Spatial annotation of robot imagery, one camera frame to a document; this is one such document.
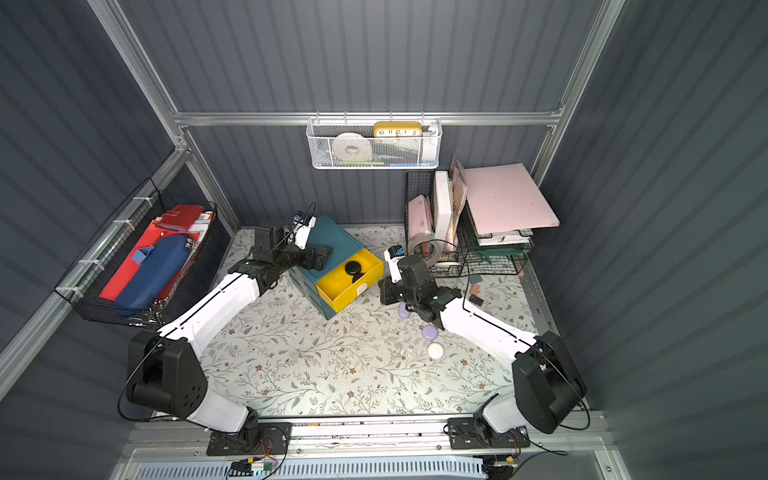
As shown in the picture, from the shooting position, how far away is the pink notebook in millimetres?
1040

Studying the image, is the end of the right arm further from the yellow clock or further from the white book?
the yellow clock

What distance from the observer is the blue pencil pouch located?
2.11 feet

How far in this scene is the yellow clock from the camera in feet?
2.90

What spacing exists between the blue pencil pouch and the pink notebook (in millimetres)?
664

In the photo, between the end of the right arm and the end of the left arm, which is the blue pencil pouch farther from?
the end of the right arm
